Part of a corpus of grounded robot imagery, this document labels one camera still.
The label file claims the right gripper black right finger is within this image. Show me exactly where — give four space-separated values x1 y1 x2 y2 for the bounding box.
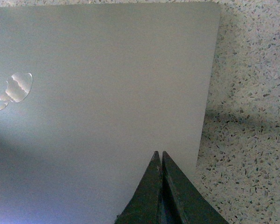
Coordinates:
162 151 228 224

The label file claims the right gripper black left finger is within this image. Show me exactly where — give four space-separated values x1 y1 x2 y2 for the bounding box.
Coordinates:
115 151 162 224

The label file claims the grey laptop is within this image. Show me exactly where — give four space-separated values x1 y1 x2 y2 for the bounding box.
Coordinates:
0 2 221 224

